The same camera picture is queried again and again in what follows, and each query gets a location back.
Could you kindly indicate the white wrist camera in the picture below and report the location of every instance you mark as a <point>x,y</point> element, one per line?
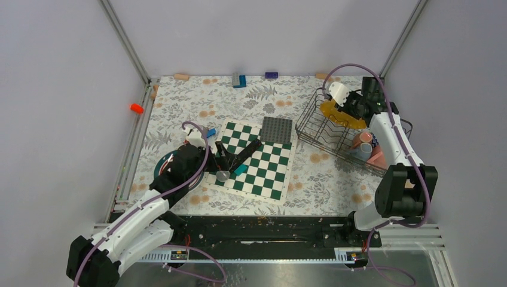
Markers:
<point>194,137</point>
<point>339,93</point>

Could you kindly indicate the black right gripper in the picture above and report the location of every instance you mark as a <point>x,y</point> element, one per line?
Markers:
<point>345,107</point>

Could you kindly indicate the grey blue lego bricks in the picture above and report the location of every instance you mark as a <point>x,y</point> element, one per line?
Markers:
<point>238,81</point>

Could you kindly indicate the left wooden block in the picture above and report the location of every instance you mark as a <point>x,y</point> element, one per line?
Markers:
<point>181,77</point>

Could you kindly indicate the black wire dish rack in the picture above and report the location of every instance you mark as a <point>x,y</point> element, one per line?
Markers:
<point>318,130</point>

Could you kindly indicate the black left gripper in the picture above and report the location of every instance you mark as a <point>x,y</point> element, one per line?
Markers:
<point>219,163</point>

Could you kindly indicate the yellow orange plate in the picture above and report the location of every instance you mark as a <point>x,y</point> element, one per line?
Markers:
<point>329,109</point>

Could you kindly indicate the orange red cylinder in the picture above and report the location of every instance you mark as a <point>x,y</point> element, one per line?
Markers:
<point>136,108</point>

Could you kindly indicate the purple lego brick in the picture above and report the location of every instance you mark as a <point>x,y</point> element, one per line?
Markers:
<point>271,75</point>

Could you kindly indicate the blue grey cup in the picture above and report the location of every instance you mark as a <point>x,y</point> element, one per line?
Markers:
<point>362,152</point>

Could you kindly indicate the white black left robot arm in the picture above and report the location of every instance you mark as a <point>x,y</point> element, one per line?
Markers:
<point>103,258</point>

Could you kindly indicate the yellow woven plate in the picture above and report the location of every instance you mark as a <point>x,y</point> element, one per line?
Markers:
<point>196,182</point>

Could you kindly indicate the blue white patterned bowl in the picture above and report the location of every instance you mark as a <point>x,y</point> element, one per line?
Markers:
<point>374,141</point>

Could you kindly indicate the right wooden block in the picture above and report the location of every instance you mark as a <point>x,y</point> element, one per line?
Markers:
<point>321,76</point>

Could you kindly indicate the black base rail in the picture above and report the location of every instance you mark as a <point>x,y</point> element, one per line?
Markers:
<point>269,237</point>

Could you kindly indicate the teal block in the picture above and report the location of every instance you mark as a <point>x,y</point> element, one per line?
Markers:
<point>241,169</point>

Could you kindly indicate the large pink mug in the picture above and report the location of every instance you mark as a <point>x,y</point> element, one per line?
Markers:
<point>377,158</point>

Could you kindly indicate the colourful lego brick toy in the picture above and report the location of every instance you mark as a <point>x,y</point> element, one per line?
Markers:
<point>209,132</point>

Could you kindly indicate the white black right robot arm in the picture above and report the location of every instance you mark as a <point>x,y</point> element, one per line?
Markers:
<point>404,193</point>

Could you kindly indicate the green white chessboard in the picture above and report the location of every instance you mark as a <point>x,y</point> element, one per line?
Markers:
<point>268,169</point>

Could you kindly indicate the black glitter microphone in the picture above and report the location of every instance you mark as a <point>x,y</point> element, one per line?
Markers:
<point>223,176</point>

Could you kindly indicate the wooden block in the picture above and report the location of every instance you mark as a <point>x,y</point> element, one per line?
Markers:
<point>321,76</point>
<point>181,77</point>

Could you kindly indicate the grey lego baseplate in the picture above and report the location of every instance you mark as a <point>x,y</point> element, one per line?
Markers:
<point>276,130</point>

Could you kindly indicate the white plate green rim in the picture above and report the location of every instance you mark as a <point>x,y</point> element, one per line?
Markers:
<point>162,164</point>

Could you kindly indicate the floral table mat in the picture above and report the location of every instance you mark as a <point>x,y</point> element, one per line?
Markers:
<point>319,183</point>

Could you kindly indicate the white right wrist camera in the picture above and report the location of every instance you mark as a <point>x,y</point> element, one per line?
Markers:
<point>339,93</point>

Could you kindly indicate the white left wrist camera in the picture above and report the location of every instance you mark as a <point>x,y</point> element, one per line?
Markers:
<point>194,137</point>

